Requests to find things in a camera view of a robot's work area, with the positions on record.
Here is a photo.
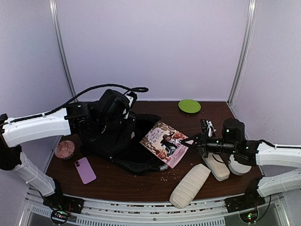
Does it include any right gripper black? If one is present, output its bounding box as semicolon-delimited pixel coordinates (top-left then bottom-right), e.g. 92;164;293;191
181;130;238;159

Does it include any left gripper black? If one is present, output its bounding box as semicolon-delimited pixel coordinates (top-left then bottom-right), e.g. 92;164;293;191
95;114;137;137

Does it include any black student backpack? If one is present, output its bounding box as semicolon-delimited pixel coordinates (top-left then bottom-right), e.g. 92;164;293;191
79;112;168;175

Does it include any purple illustrated paperback book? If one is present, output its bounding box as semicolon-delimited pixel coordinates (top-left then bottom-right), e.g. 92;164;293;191
140;121;188;169

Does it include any beige glasses case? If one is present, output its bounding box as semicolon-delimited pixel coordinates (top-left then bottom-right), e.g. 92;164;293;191
203;153;230;181

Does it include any beige fabric pencil pouch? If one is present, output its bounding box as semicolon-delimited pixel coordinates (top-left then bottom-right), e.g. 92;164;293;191
169;164;211;209

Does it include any pink smartphone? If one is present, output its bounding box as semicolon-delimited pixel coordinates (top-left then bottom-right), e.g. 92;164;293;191
75;157;97;185

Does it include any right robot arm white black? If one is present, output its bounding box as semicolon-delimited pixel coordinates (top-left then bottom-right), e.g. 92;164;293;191
181;118;301;208

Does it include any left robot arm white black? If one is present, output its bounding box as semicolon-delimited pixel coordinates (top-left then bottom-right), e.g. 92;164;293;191
0;89;137;209

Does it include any green plate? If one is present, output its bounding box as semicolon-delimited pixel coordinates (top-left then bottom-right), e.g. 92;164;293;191
178;99;201;113

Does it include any white bowl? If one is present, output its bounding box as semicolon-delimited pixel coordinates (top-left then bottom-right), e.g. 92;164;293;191
228;155;252;176

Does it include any red patterned small bowl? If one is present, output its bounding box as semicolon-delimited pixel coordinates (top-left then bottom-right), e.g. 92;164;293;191
54;140;75;160

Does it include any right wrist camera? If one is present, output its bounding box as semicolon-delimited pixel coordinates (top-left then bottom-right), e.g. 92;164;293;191
200;119;216;137

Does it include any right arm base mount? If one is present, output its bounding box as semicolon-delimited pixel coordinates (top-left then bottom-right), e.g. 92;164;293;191
224;178;266;224

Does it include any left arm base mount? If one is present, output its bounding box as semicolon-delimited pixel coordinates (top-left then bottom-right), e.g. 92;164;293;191
41;179;84;226

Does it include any front aluminium rail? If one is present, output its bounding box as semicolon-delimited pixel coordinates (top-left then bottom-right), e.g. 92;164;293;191
20;186;289;226

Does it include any left aluminium frame post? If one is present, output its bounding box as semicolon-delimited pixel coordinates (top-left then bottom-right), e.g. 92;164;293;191
49;0;76;97

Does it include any aluminium frame post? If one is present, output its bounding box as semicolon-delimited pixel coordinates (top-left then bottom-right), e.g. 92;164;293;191
227;0;257;107
49;0;76;97

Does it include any right aluminium frame post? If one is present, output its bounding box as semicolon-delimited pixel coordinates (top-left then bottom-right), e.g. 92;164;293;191
227;0;257;107

